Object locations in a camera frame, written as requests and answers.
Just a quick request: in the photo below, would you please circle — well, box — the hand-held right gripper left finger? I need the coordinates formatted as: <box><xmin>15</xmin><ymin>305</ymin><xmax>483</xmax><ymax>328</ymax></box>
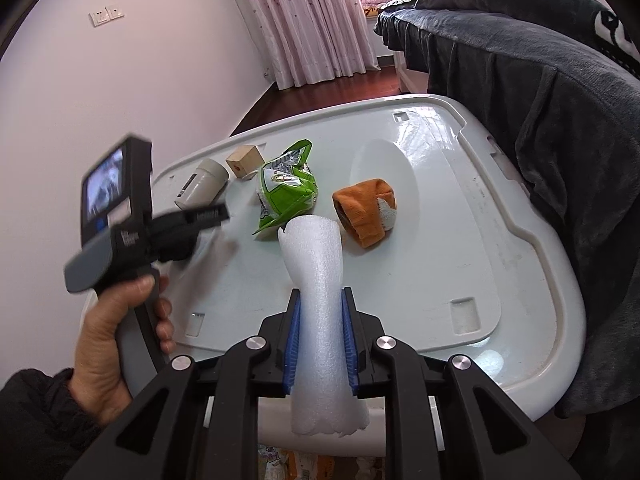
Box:
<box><xmin>62</xmin><ymin>287</ymin><xmax>303</xmax><ymax>480</ymax></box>

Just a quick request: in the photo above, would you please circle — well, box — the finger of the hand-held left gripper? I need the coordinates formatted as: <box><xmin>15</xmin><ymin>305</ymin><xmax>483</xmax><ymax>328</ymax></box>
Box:
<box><xmin>155</xmin><ymin>232</ymin><xmax>199</xmax><ymax>264</ymax></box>
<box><xmin>150</xmin><ymin>202</ymin><xmax>231</xmax><ymax>241</ymax></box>

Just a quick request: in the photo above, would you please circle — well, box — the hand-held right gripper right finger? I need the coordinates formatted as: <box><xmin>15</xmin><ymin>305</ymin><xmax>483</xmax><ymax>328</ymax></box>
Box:
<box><xmin>341</xmin><ymin>286</ymin><xmax>583</xmax><ymax>480</ymax></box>

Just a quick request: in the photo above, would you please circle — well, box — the white foam roll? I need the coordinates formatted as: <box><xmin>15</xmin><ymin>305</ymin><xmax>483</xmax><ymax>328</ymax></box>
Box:
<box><xmin>277</xmin><ymin>215</ymin><xmax>371</xmax><ymax>438</ymax></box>

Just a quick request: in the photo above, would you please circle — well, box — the person's left forearm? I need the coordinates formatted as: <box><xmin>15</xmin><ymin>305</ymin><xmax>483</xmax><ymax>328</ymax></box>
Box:
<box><xmin>0</xmin><ymin>367</ymin><xmax>103</xmax><ymax>480</ymax></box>

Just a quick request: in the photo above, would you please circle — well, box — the person's left hand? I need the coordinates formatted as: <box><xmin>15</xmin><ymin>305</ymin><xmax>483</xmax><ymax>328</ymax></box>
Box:
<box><xmin>69</xmin><ymin>275</ymin><xmax>176</xmax><ymax>428</ymax></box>

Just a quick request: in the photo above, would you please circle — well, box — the white cup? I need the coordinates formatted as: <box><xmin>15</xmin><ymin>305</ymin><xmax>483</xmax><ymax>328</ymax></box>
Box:
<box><xmin>174</xmin><ymin>158</ymin><xmax>230</xmax><ymax>211</ymax></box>

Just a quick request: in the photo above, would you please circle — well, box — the wooden cube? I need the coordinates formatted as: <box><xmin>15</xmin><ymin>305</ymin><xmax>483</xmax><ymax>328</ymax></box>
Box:
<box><xmin>225</xmin><ymin>145</ymin><xmax>266</xmax><ymax>181</ymax></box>

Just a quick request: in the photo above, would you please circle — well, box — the green snack bag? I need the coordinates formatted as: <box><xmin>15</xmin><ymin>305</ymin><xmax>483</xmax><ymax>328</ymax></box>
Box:
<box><xmin>251</xmin><ymin>139</ymin><xmax>321</xmax><ymax>236</ymax></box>

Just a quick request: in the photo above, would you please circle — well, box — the orange and white sock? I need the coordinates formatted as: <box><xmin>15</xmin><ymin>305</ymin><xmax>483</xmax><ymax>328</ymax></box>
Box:
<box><xmin>332</xmin><ymin>178</ymin><xmax>398</xmax><ymax>248</ymax></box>

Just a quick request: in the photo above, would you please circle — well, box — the pink curtain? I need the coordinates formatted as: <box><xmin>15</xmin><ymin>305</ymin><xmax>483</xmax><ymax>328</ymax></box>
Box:
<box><xmin>217</xmin><ymin>0</ymin><xmax>381</xmax><ymax>88</ymax></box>

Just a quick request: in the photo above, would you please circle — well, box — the dark grey blanket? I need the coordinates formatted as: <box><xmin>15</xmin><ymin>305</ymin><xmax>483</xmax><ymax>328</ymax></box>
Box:
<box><xmin>375</xmin><ymin>0</ymin><xmax>640</xmax><ymax>480</ymax></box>

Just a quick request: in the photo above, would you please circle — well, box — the black cloth with white print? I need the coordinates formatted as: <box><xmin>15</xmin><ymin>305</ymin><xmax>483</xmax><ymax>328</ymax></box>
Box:
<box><xmin>592</xmin><ymin>5</ymin><xmax>640</xmax><ymax>73</ymax></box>

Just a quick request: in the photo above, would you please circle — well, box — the white bed frame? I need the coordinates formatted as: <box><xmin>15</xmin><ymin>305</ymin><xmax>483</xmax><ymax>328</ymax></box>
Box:
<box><xmin>395</xmin><ymin>50</ymin><xmax>431</xmax><ymax>95</ymax></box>

